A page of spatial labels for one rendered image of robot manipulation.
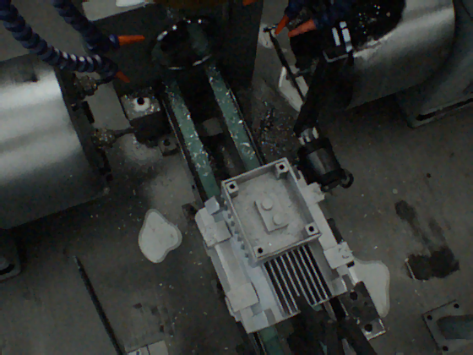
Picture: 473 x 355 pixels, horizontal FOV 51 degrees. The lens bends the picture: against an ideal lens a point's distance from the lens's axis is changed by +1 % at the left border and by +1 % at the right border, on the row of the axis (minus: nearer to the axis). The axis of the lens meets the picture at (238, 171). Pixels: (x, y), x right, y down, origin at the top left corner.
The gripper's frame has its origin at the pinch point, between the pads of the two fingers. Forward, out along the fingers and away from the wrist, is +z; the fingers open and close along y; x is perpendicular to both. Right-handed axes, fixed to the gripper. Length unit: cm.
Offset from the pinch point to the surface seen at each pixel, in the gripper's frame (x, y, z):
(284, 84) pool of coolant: -22, -27, 57
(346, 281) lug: 3.4, -13.0, 10.2
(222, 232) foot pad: -7.5, 0.9, 17.7
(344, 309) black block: 18.4, -16.8, 27.7
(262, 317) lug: 3.4, 0.2, 9.8
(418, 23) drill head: -27, -39, 21
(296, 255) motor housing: -2.1, -7.5, 12.4
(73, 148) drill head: -25.8, 16.7, 21.5
